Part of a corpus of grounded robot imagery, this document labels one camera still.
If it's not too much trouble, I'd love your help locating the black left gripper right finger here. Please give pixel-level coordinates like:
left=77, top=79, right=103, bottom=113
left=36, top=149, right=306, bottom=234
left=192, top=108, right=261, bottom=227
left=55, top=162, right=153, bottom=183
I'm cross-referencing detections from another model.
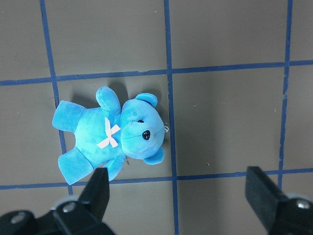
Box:
left=245, top=166, right=313, bottom=235

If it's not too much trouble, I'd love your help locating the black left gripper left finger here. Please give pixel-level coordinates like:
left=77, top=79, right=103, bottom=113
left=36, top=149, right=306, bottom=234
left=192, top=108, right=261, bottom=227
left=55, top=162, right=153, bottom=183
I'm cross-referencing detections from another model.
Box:
left=0, top=168, right=115, bottom=235

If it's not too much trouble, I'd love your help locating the blue teddy bear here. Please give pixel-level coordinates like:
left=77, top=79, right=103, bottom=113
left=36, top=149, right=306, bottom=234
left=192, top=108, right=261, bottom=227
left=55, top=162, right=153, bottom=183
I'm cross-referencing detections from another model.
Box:
left=52, top=87, right=167, bottom=185

